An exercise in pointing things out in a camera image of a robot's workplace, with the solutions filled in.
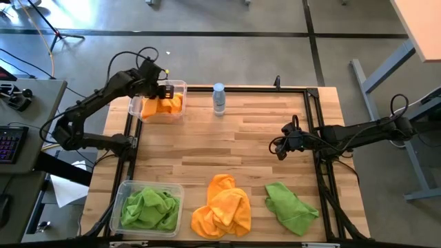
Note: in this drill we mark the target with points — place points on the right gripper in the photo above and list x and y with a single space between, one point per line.
296 141

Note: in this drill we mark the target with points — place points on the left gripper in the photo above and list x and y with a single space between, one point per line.
150 81

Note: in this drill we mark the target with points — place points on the orange microfiber towel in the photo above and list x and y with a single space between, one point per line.
227 210
162 106

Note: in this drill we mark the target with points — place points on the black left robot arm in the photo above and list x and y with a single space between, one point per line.
96 100

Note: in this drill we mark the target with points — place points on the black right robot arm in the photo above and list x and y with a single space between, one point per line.
365 132

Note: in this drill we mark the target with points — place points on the clear plastic bin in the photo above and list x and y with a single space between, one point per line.
115 224
136 113

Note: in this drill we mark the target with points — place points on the pale blue plastic bottle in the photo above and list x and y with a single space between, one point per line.
218 100

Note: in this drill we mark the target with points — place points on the grey chair caster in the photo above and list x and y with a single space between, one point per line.
150 2

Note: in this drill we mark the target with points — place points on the black tripod stand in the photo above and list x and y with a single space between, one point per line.
58 34

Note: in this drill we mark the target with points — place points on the grey side desk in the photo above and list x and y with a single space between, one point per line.
41 103

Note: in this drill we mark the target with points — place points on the grey desk leg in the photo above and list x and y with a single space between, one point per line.
386 67

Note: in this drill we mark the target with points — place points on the black desk crossbar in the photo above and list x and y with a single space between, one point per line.
62 168

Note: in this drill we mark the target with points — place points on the black clamp device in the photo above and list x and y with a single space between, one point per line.
17 98

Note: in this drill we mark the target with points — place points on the white paper sheet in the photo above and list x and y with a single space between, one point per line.
67 191

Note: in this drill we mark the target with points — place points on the black device with red edge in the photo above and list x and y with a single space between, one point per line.
5 75

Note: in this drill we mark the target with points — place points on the black keyboard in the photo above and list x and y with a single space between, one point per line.
10 144

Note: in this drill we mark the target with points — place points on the white desk top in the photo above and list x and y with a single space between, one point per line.
423 27

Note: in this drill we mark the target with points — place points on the silver caster wheel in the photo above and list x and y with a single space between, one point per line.
43 225

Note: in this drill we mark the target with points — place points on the black computer mouse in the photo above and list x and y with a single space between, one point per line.
2 210

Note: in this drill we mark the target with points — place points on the black frame post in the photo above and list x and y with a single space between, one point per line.
277 82

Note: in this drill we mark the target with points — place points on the black aluminium table frame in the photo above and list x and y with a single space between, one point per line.
248 89

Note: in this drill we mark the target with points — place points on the silver frame bracket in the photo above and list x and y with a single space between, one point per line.
128 244
320 245

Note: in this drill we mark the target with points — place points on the blue-grey desk frame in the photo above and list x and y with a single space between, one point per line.
418 172

